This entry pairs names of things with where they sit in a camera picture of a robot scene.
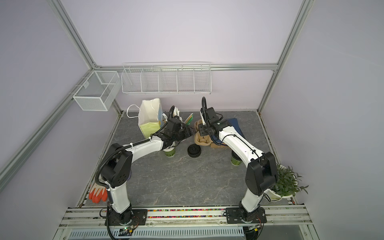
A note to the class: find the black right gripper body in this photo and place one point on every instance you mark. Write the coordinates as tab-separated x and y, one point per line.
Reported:
204	130

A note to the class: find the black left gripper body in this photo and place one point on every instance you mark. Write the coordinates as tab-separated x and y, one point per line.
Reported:
183	134

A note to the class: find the brown pulp cup carrier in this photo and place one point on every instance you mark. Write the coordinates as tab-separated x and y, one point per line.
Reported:
201	140

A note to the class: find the green paper coffee cup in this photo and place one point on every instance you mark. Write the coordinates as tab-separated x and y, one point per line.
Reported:
235	159

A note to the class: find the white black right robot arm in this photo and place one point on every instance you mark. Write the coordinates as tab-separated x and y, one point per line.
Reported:
261	172

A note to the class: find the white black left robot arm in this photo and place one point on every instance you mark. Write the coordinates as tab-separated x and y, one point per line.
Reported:
113	171

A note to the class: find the green wrapped straw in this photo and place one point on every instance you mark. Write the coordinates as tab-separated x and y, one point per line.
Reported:
189	119

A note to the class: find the brown cardboard box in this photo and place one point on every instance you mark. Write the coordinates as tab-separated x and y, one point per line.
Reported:
214	146

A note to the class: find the stack of paper cups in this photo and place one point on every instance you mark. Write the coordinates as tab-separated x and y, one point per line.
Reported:
170	152

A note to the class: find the illustrated paper bag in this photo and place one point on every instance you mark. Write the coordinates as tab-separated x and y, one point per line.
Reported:
150	116

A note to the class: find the small white mesh basket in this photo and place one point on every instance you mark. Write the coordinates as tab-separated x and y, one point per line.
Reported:
98	91

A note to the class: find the potted green plant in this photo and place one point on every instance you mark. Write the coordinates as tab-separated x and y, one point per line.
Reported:
287	185

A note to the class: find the red white glove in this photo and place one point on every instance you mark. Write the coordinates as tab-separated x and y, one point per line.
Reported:
98	194

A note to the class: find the long white wire shelf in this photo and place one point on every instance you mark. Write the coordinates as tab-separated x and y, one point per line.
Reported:
167	78

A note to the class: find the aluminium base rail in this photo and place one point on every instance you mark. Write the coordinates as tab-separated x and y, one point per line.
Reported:
177	223

